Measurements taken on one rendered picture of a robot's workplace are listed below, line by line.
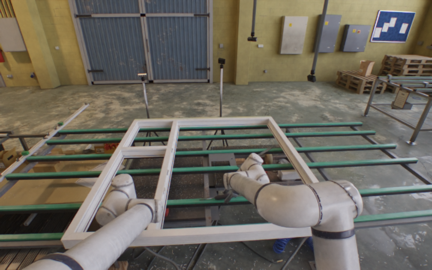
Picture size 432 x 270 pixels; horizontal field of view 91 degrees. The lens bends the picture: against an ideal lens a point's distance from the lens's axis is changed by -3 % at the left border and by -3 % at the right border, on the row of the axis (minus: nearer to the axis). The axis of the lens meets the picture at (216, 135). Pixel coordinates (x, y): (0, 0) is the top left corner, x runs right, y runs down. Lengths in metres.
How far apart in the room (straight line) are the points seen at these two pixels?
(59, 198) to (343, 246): 1.95
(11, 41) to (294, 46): 8.43
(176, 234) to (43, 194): 1.37
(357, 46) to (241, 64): 3.85
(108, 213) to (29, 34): 7.69
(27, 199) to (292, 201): 2.05
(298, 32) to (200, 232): 7.12
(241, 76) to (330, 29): 3.10
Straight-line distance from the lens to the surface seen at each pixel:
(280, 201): 0.65
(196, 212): 1.77
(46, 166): 2.48
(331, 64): 8.69
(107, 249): 0.59
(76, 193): 2.16
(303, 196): 0.66
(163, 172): 1.61
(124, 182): 1.00
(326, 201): 0.68
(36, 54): 8.40
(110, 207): 0.94
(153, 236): 1.24
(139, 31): 7.46
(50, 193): 2.26
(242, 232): 1.23
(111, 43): 7.74
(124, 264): 2.28
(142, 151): 1.93
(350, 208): 0.73
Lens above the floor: 1.89
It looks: 28 degrees down
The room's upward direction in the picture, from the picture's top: straight up
